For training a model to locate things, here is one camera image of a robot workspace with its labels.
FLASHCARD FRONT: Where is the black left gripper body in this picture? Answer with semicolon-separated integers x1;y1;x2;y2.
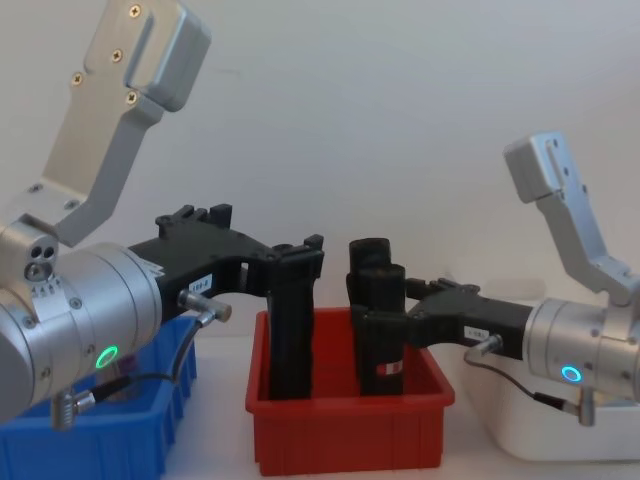
129;202;327;327

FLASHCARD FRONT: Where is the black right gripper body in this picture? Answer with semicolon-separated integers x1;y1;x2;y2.
405;276;534;362

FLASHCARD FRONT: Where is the black cylindrical part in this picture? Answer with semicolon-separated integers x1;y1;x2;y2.
346;238;407;310

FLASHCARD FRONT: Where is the red plastic bin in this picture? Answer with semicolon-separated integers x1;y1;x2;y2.
244;306;457;477

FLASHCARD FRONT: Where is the white plastic bin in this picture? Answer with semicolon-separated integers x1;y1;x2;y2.
438;272;640;464

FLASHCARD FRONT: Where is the blue plastic bin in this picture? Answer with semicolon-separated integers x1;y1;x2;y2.
0;313;199;480

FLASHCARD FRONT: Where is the thin dark right gripper cable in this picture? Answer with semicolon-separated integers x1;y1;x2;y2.
463;333;597;428

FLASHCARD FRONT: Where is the thin dark gripper cable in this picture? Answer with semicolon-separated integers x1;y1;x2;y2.
53;291;234;432
463;333;597;428

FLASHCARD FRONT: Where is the thin dark left gripper cable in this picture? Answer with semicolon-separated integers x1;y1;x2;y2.
53;291;234;432

